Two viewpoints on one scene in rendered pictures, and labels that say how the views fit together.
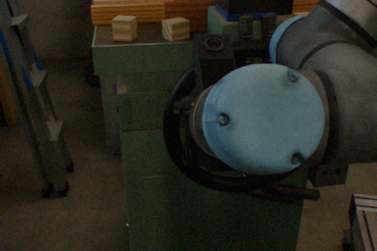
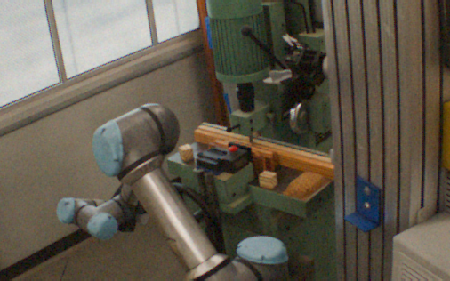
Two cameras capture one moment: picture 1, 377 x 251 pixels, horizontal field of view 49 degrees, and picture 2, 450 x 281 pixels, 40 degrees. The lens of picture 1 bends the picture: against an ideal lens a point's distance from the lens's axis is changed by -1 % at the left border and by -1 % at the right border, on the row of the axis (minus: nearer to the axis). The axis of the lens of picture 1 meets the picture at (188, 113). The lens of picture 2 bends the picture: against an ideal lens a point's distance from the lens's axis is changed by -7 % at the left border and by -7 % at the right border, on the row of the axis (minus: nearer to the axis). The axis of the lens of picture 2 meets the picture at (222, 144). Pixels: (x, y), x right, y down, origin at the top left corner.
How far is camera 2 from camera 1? 1.85 m
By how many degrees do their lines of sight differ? 48
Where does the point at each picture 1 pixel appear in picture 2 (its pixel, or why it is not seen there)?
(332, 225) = not seen: outside the picture
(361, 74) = (89, 210)
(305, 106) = (66, 211)
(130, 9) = (211, 138)
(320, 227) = not seen: outside the picture
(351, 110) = (79, 216)
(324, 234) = not seen: outside the picture
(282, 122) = (62, 212)
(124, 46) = (179, 163)
